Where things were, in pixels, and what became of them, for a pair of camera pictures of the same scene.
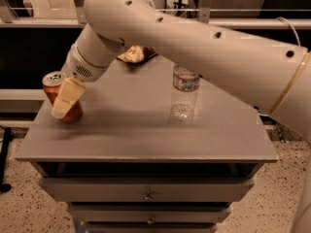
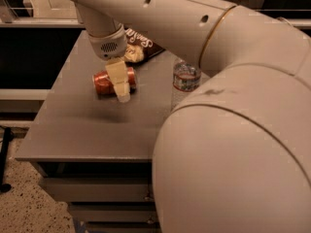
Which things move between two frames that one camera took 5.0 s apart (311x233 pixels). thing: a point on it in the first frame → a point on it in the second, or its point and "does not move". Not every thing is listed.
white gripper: (79, 68) → (108, 46)
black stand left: (3, 158) does not move
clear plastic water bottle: (185, 92) does not move
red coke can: (52, 83) → (103, 85)
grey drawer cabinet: (158, 149) does not move
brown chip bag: (137, 53) does not move
